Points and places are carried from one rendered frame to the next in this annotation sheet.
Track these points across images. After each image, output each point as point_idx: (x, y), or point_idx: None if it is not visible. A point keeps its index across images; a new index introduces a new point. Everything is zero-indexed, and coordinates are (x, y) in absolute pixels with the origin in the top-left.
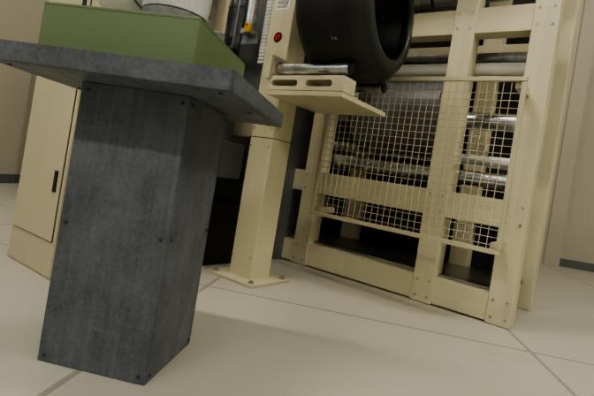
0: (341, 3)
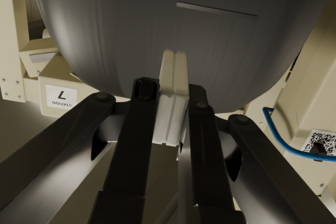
0: None
